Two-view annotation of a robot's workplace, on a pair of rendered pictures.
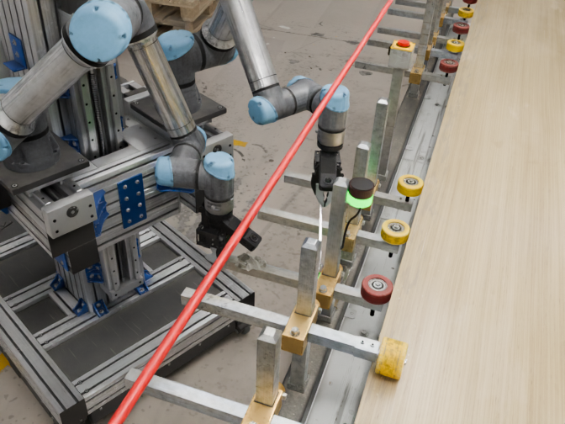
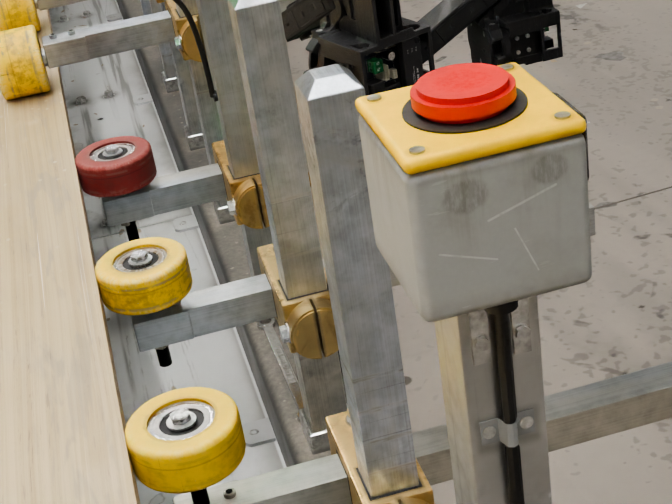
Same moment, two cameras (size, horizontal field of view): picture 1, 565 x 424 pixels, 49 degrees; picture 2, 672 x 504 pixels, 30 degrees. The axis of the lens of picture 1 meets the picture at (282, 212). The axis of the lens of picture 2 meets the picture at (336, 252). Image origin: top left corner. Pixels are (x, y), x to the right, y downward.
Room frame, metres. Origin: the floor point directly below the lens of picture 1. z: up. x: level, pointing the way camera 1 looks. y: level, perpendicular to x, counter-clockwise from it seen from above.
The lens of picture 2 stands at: (2.30, -0.62, 1.41)
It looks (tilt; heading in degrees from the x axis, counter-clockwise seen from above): 29 degrees down; 153
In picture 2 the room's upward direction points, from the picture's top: 9 degrees counter-clockwise
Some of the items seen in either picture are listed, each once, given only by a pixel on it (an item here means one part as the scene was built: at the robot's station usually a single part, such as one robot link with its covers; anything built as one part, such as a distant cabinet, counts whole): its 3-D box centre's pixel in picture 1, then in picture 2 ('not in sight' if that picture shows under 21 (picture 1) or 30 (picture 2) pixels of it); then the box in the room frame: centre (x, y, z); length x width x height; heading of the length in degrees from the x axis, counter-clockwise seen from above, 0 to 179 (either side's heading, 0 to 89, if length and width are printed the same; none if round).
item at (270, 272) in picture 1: (303, 282); (302, 163); (1.19, -0.06, 0.84); 0.43 x 0.03 x 0.04; 73
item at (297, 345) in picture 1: (301, 323); (194, 25); (0.95, -0.06, 0.95); 0.13 x 0.06 x 0.05; 163
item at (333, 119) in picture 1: (333, 108); not in sight; (1.45, -0.12, 1.23); 0.09 x 0.08 x 0.11; 42
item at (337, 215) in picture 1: (332, 255); (238, 117); (1.21, -0.14, 0.93); 0.03 x 0.03 x 0.48; 73
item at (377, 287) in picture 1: (374, 299); (123, 196); (1.13, -0.25, 0.85); 0.08 x 0.08 x 0.11
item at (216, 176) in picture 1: (218, 176); not in sight; (1.26, 0.16, 1.12); 0.09 x 0.08 x 0.11; 87
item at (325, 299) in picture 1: (329, 283); (245, 182); (1.19, -0.13, 0.85); 0.13 x 0.06 x 0.05; 163
